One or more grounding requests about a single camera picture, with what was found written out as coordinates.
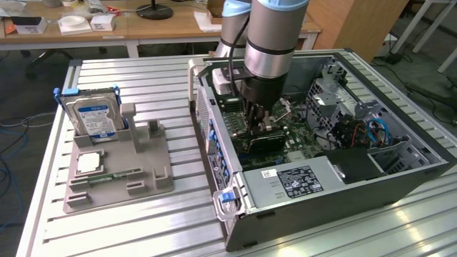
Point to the wooden cabinet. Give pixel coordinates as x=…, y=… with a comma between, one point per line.
x=357, y=29

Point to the green motherboard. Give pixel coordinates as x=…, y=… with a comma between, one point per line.
x=299, y=134

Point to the white paper stack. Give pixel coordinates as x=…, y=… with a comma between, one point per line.
x=206, y=22

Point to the grey printed parts rack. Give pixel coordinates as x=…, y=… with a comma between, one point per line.
x=142, y=160

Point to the Nvidia Quadro graphics card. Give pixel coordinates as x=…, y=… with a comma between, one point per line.
x=267, y=144

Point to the brown cardboard box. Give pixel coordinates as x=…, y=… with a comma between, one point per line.
x=214, y=8

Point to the dark grey PC case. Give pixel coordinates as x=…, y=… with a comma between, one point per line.
x=321, y=222

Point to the blue case latch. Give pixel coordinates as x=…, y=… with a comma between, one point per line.
x=226, y=198

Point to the white labelled box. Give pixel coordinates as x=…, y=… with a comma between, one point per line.
x=102, y=23

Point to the black power adapter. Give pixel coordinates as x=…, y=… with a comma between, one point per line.
x=393, y=59

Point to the grey power supply unit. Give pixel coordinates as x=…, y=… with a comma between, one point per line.
x=270, y=187

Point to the metal disk bay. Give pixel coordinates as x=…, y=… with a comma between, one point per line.
x=395, y=160

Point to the white table frame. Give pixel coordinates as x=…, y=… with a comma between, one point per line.
x=427, y=24

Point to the green RAM stick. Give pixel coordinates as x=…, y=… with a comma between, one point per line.
x=113, y=176

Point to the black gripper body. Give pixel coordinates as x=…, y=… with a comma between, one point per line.
x=262, y=91

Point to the white box with black lid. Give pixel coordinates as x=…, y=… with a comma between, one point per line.
x=28, y=25

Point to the black lamp base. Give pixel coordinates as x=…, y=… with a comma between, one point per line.
x=154, y=12

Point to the white plastic holder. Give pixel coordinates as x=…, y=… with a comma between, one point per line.
x=73, y=25

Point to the hard disk with blue caddy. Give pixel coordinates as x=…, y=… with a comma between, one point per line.
x=92, y=117

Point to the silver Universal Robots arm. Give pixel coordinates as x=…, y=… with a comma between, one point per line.
x=270, y=40

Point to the white tape roll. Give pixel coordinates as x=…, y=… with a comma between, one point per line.
x=68, y=2

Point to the metal optical drive cage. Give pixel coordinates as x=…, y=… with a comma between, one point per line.
x=331, y=93

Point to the metal socket cover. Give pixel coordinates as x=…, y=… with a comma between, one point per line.
x=286, y=105

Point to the silver CPU chip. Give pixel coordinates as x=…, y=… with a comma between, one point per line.
x=88, y=163

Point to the black chair base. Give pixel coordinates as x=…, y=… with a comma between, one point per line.
x=45, y=57

